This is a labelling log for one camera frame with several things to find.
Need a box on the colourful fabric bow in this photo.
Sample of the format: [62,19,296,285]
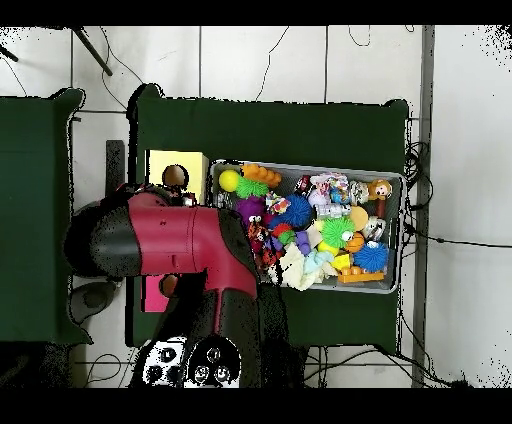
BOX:
[265,192,292,215]

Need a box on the green spiky ball with eyes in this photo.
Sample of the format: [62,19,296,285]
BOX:
[320,216,356,250]

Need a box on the wooden box with three holes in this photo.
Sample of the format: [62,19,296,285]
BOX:
[141,149,210,314]

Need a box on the clear mesh bin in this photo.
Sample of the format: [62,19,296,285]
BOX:
[207,159,404,296]

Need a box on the purple spiky ball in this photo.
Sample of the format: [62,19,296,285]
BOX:
[235,196,267,225]

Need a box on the orange toy block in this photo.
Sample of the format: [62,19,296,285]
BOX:
[241,162,283,188]

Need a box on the blue spiky ball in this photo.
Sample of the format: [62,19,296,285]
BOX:
[275,194,314,230]

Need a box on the yellow ball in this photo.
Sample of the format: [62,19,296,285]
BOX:
[218,169,241,192]

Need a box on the cream knitted cloth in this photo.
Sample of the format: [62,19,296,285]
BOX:
[271,243,338,292]

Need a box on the silver toy robot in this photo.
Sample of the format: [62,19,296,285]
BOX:
[314,203,352,219]

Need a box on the dark green tablecloth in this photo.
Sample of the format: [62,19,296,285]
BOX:
[126,83,410,353]
[0,88,94,346]

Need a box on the small basketball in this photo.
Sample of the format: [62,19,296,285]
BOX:
[344,231,366,254]

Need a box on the brown plush monkey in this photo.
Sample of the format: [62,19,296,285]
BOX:
[366,178,393,201]

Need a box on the black flat panel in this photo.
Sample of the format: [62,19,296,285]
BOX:
[104,139,126,193]

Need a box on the black floor cable with plug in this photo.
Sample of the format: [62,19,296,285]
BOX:
[403,223,512,249]

